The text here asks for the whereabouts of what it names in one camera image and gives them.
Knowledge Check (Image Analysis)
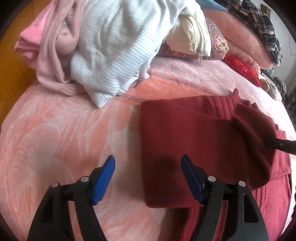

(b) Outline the dark red knit sweater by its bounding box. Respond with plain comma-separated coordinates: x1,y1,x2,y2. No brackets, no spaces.
140,90,292,240

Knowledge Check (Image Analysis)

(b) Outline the beige garment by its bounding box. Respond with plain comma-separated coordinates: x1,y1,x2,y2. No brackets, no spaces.
260,78,282,101

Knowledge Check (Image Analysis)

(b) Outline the red patterned cloth bag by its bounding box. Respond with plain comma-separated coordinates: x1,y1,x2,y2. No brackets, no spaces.
222,54,262,87

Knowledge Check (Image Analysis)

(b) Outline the pink floral bed blanket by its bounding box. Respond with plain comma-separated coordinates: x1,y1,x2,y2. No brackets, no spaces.
1,57,295,240

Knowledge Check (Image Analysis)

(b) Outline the folded pink blanket stack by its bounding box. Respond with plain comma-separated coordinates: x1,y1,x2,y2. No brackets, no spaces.
204,10,273,73

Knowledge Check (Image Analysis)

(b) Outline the purple paisley pillow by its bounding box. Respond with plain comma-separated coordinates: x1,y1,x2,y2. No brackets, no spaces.
158,18,229,61

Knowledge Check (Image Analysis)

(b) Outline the plaid checked garment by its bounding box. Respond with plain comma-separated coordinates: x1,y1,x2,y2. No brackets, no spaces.
216,0,283,66

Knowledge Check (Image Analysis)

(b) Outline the cream zippered garment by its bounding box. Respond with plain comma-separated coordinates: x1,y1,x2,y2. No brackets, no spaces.
164,1,211,59

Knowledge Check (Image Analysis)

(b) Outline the wooden headboard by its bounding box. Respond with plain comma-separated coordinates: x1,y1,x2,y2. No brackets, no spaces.
1,1,49,123

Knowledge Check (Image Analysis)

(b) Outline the pink garment pile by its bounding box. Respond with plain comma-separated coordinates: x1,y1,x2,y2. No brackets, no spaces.
15,1,88,96

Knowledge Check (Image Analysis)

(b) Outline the white striped knit garment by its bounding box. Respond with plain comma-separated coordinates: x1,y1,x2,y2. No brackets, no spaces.
70,1,186,108

